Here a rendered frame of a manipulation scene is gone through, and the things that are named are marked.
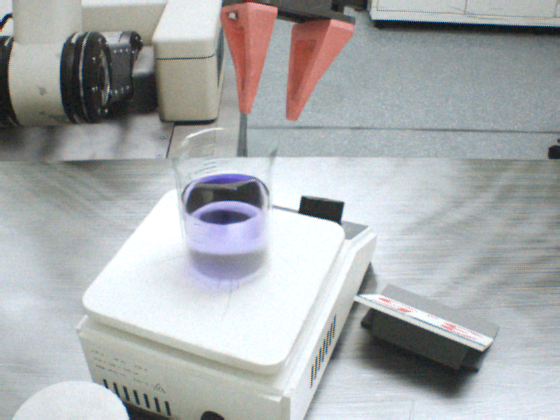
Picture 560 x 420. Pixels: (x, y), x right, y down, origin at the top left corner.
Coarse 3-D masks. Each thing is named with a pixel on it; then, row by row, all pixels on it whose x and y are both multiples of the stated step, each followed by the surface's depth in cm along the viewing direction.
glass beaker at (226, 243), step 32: (192, 128) 35; (224, 128) 36; (256, 128) 36; (192, 160) 36; (224, 160) 37; (256, 160) 36; (192, 192) 33; (224, 192) 32; (256, 192) 33; (192, 224) 34; (224, 224) 33; (256, 224) 34; (192, 256) 35; (224, 256) 34; (256, 256) 35
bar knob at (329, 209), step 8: (304, 200) 46; (312, 200) 46; (320, 200) 46; (328, 200) 46; (336, 200) 47; (304, 208) 46; (312, 208) 46; (320, 208) 46; (328, 208) 46; (336, 208) 47; (344, 208) 47; (312, 216) 46; (320, 216) 46; (328, 216) 46; (336, 216) 47
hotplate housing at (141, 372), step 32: (352, 256) 41; (352, 288) 44; (320, 320) 37; (96, 352) 36; (128, 352) 35; (160, 352) 35; (320, 352) 38; (128, 384) 37; (160, 384) 36; (192, 384) 34; (224, 384) 33; (256, 384) 33; (288, 384) 33; (160, 416) 39; (192, 416) 37; (224, 416) 35; (256, 416) 34; (288, 416) 34
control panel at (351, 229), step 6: (282, 210) 50; (288, 210) 50; (294, 210) 50; (342, 222) 49; (348, 222) 49; (354, 222) 50; (348, 228) 47; (354, 228) 47; (360, 228) 48; (366, 228) 48; (348, 234) 44; (354, 234) 45
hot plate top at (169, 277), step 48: (144, 240) 39; (288, 240) 39; (336, 240) 39; (96, 288) 36; (144, 288) 36; (192, 288) 36; (240, 288) 36; (288, 288) 36; (144, 336) 34; (192, 336) 33; (240, 336) 33; (288, 336) 33
